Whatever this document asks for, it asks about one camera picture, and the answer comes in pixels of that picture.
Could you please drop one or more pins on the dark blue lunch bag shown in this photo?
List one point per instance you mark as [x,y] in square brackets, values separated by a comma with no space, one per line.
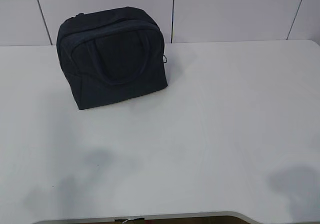
[111,56]

